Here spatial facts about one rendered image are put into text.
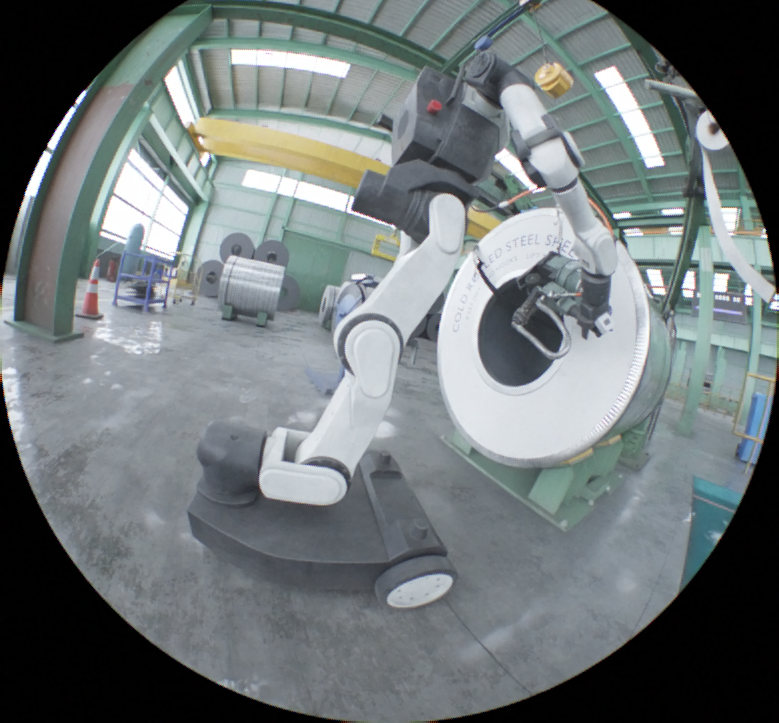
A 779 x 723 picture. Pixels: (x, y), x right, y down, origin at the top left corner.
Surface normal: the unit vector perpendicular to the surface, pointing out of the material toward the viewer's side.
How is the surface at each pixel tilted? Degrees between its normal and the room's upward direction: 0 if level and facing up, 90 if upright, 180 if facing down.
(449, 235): 90
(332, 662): 0
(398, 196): 113
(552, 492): 90
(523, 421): 90
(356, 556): 0
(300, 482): 90
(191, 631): 0
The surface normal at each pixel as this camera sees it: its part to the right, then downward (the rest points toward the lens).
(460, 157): 0.08, 0.62
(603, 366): -0.89, -0.18
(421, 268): -0.06, 0.40
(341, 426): 0.25, 0.11
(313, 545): 0.22, -0.98
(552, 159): -0.77, 0.20
